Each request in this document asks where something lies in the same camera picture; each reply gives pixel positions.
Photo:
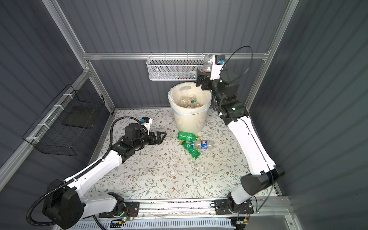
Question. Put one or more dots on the large green soda bottle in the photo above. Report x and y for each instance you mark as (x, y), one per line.
(187, 136)

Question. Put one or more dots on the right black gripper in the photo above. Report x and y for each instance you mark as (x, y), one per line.
(205, 79)

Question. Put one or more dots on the white cable duct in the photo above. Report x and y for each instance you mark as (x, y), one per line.
(169, 224)

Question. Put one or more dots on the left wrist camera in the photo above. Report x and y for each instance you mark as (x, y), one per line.
(147, 122)

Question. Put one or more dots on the clear bottle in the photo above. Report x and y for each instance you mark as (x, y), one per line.
(184, 102)

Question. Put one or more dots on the small green bottle yellow cap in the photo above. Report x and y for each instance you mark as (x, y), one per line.
(192, 151)

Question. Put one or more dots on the white wire mesh basket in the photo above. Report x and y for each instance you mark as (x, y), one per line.
(168, 69)

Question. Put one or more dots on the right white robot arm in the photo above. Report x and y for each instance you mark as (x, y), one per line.
(263, 170)

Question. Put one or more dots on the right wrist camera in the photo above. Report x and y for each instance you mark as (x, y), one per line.
(218, 62)

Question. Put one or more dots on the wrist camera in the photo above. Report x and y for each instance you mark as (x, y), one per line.
(218, 62)
(147, 122)

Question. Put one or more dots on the pepsi bottle blue label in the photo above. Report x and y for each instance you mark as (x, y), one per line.
(202, 144)

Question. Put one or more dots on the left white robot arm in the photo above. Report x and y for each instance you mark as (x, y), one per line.
(64, 203)

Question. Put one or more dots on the black wire mesh basket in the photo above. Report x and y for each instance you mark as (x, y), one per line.
(65, 128)

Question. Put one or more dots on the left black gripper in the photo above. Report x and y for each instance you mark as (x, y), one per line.
(158, 140)

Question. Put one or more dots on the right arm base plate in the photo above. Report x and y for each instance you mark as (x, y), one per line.
(227, 207)

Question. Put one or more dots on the red label cola bottle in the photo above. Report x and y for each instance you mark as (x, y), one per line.
(207, 63)

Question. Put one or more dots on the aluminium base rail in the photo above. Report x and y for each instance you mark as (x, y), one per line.
(208, 207)

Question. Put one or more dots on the cream plastic waste bin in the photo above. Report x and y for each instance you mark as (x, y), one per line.
(189, 119)

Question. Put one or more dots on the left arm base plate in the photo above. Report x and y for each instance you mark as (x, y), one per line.
(123, 210)

